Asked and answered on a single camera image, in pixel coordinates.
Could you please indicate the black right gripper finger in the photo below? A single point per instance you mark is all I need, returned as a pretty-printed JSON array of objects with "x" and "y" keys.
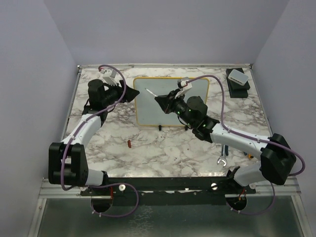
[
  {"x": 164, "y": 106},
  {"x": 163, "y": 98}
]

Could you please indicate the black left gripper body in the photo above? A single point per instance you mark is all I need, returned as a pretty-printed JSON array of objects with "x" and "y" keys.
[{"x": 113, "y": 94}]

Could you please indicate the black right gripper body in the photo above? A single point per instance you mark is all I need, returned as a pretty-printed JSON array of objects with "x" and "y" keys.
[{"x": 177, "y": 102}]

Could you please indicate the yellow framed whiteboard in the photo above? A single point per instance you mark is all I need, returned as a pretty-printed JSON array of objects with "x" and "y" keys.
[{"x": 192, "y": 111}]

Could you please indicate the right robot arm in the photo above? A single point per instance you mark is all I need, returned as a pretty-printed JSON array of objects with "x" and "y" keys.
[{"x": 275, "y": 159}]

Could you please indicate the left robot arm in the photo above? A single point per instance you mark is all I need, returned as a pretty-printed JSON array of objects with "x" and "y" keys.
[{"x": 67, "y": 163}]

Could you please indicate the upper black box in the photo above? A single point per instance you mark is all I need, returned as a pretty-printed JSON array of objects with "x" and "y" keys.
[{"x": 234, "y": 84}]

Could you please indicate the black box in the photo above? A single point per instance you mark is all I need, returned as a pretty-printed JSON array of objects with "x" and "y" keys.
[
  {"x": 238, "y": 93},
  {"x": 234, "y": 84}
]

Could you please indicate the lower black box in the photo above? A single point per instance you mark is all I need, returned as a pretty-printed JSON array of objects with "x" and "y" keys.
[{"x": 238, "y": 93}]

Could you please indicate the silver open-end wrench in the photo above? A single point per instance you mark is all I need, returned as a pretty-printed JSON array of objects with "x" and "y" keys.
[{"x": 223, "y": 156}]

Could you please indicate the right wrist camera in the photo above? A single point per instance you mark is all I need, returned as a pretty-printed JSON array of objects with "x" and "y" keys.
[{"x": 184, "y": 85}]

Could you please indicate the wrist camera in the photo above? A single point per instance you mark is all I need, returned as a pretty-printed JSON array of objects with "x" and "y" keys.
[
  {"x": 108, "y": 76},
  {"x": 184, "y": 85}
]

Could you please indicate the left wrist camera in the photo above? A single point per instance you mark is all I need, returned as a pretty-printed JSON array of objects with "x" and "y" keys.
[{"x": 108, "y": 76}]

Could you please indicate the white network switch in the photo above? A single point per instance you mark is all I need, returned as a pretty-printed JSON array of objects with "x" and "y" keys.
[{"x": 238, "y": 77}]

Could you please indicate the blue handled tool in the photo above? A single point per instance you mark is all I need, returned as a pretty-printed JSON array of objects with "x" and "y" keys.
[{"x": 249, "y": 156}]

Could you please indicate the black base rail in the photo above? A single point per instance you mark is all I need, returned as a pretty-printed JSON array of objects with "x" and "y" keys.
[{"x": 184, "y": 190}]

